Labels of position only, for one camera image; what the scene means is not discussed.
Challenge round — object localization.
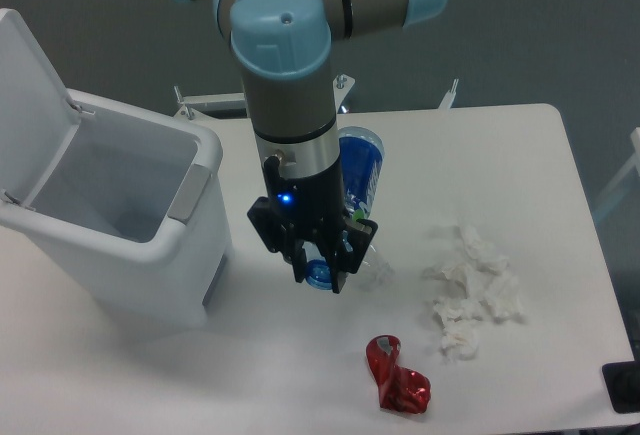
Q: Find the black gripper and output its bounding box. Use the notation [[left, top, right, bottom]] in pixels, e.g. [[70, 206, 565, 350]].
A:
[[248, 155, 377, 294]]

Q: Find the clear blue-labelled plastic bottle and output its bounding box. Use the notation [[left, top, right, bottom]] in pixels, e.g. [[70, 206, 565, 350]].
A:
[[303, 126, 385, 290]]

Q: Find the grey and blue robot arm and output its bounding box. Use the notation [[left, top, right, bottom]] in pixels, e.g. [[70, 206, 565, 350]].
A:
[[188, 0, 448, 292]]

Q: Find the crushed red can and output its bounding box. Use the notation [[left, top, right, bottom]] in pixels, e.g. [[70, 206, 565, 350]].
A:
[[365, 334, 431, 414]]

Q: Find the white trash can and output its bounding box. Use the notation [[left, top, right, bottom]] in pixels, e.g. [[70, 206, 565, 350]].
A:
[[1, 91, 230, 327]]

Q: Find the white trash can lid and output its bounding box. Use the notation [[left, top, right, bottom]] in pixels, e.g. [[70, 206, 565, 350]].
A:
[[1, 9, 80, 203]]

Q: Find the crumpled white tissue paper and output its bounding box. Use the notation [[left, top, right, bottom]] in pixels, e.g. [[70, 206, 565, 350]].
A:
[[421, 224, 527, 362]]

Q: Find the black device at table edge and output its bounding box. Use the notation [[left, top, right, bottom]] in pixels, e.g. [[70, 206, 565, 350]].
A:
[[602, 361, 639, 414]]

